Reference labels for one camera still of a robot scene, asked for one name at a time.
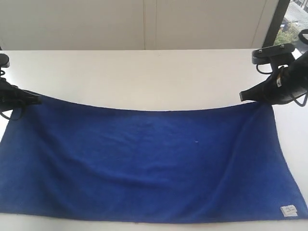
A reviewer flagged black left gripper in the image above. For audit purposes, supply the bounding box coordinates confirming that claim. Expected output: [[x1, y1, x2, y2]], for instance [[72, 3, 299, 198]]
[[0, 80, 42, 112]]

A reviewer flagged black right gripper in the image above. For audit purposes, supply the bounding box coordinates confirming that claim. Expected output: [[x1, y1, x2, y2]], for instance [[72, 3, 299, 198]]
[[239, 73, 308, 105]]

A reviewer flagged blue microfiber towel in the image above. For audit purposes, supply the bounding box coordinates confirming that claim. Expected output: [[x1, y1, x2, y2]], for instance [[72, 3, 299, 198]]
[[0, 96, 308, 223]]

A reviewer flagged right black arm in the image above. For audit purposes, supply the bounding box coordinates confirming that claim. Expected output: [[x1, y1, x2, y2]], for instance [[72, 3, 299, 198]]
[[239, 53, 308, 107]]

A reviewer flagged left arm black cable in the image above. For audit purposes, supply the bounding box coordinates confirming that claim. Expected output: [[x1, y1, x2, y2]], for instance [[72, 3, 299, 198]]
[[0, 105, 25, 121]]

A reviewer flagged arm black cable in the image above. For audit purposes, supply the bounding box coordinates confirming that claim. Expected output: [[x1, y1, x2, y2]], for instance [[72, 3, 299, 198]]
[[0, 105, 25, 121], [287, 92, 308, 107]]

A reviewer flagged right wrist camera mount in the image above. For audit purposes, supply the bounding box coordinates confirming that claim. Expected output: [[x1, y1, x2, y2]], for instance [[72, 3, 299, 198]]
[[252, 43, 295, 65]]

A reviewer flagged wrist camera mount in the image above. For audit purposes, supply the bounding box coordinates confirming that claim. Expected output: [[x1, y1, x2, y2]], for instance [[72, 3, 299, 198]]
[[0, 53, 10, 68], [252, 43, 295, 65]]

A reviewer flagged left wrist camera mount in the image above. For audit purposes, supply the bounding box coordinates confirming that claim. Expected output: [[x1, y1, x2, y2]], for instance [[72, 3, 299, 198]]
[[0, 53, 10, 68]]

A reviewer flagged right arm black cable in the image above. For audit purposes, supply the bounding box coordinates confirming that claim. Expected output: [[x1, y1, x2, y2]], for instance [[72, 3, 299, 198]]
[[287, 92, 308, 107]]

